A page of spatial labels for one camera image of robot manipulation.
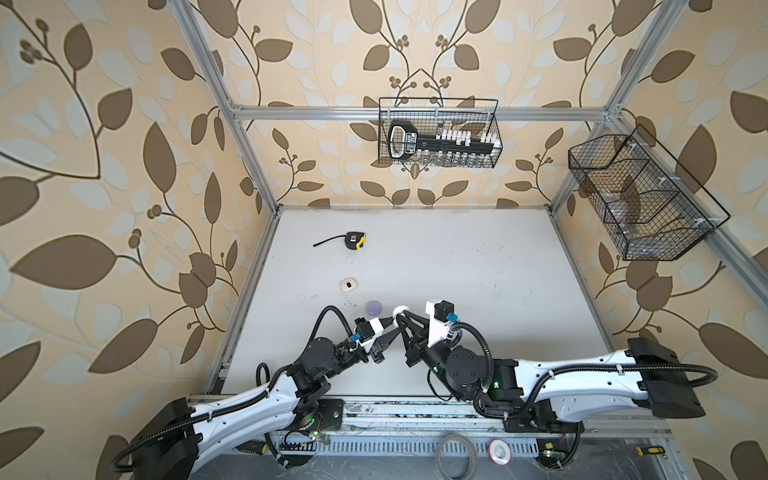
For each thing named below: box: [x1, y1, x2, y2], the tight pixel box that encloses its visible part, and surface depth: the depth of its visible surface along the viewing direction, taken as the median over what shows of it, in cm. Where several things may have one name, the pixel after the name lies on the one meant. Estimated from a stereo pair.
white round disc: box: [487, 438, 512, 466], surface depth 70 cm
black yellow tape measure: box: [313, 232, 367, 250], surface depth 110 cm
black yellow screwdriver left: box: [232, 440, 269, 455], surface depth 70 cm
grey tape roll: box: [434, 432, 478, 480], surface depth 71 cm
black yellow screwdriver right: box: [636, 445, 666, 457], surface depth 71 cm
